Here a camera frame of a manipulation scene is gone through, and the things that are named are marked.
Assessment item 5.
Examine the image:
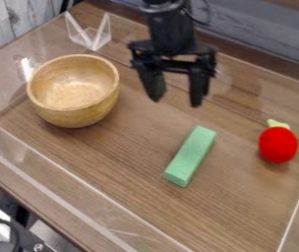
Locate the clear acrylic tray wall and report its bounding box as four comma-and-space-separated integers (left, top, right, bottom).
0, 127, 191, 252

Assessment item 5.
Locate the wooden bowl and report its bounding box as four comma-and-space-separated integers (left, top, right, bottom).
26, 54, 118, 128

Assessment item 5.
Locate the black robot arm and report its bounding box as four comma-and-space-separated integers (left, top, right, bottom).
126, 0, 216, 107

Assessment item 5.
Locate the black cable loop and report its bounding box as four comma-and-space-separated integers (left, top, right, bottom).
0, 220, 27, 252

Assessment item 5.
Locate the red plush strawberry toy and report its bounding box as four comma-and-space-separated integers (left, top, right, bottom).
259, 119, 299, 163

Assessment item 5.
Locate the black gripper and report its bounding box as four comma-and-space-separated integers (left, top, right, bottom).
126, 8, 216, 107

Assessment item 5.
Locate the green rectangular block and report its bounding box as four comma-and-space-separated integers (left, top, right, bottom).
164, 126, 216, 187

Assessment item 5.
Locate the black metal equipment base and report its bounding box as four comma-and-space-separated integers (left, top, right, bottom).
0, 220, 65, 252

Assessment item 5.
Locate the clear acrylic corner bracket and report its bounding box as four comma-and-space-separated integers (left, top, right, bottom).
64, 12, 112, 51

